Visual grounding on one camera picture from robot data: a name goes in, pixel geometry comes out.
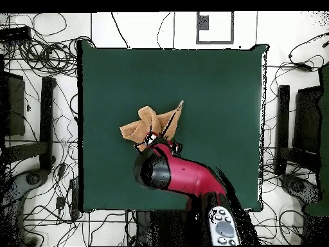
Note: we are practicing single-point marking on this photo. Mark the tan terry towel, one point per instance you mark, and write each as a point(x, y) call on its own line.
point(144, 123)

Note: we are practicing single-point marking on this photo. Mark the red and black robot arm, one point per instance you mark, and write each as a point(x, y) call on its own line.
point(190, 177)

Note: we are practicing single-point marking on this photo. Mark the dark green table cloth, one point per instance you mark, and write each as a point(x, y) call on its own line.
point(218, 103)

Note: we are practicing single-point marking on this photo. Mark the small black power adapter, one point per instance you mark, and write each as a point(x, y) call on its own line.
point(61, 169)
point(60, 202)

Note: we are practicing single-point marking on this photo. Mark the black power strip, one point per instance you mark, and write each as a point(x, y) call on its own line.
point(15, 33)
point(74, 195)

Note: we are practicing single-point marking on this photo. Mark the black T-shaped stand base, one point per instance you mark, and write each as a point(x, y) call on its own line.
point(47, 115)
point(282, 115)

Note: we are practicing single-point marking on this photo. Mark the small gray square box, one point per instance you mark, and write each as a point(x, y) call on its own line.
point(203, 23)

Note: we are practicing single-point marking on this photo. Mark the black rectangular box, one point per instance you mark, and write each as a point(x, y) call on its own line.
point(307, 118)
point(15, 103)

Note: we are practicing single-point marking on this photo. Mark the gray stand base black knob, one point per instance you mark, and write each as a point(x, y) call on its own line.
point(18, 187)
point(298, 186)

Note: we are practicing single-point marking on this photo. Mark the dark green fabric sheet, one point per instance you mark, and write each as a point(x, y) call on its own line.
point(325, 128)

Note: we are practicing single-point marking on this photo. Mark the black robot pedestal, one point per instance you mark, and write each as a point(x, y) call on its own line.
point(167, 226)

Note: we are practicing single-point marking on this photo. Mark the gray square frame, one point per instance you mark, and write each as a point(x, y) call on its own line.
point(215, 42)

